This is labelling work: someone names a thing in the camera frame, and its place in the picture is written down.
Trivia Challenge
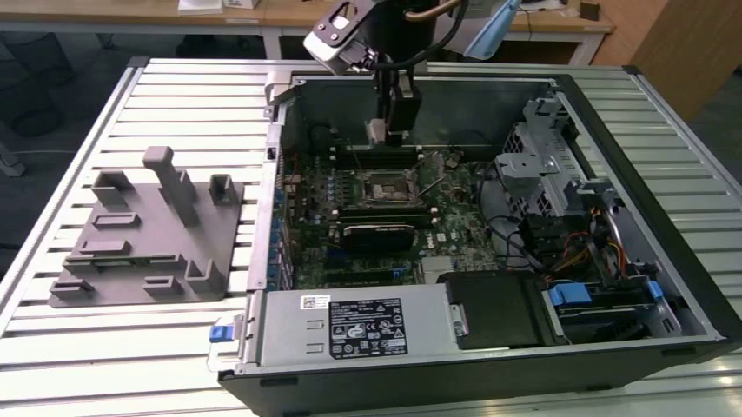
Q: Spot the CPU socket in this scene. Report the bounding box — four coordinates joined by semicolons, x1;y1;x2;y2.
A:
358;169;421;206

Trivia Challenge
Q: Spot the green motherboard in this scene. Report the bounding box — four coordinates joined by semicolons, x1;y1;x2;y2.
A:
276;146;507;291

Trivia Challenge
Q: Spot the pale blue teach pendant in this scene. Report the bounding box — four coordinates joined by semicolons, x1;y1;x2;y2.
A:
465;0;523;60

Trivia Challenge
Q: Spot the metal socket cover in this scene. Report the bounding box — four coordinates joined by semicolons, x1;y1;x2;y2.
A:
411;154;451;202

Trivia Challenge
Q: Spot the silver power supply unit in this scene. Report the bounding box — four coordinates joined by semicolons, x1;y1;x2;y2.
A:
253;284;459;366

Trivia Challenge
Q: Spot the wooden desk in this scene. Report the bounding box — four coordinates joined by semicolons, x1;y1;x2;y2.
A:
0;0;616;66

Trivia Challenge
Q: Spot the short black expansion slot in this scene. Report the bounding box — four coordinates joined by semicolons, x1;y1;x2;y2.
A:
322;271;390;284

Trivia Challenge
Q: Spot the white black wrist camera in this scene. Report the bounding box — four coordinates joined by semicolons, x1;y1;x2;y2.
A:
302;0;374;76

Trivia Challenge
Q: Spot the silver drive cage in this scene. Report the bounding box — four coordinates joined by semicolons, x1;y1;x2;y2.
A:
495;97;587;218

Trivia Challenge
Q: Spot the grey parts rack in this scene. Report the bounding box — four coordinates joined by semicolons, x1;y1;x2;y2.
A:
46;145;248;309

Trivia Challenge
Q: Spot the black cable bundle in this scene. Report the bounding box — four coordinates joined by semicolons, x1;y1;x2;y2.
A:
483;212;557;273

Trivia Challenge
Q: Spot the grey desk foot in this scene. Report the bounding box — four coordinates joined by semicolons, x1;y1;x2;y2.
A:
0;142;27;177

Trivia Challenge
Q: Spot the black PC case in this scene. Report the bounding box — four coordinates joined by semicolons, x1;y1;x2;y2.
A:
216;71;742;417

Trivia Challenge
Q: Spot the silver chipset heatsink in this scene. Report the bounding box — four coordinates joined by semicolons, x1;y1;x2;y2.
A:
420;255;455;275

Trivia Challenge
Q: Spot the blue disk carrier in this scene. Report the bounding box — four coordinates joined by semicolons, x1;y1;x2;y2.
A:
547;281;589;308

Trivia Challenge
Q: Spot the black camera cable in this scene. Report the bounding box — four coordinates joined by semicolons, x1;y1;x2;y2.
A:
369;25;445;73

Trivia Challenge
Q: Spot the copper coloured hose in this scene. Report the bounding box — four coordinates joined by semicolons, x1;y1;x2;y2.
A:
403;0;451;23

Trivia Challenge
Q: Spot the green RAM stick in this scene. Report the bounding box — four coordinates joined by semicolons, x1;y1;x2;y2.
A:
92;257;178;267

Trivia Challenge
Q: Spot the coloured power wire bundle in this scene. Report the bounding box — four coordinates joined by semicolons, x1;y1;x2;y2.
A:
543;206;631;279

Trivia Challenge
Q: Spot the wooden cabinet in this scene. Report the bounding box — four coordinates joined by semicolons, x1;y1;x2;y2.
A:
593;0;742;122

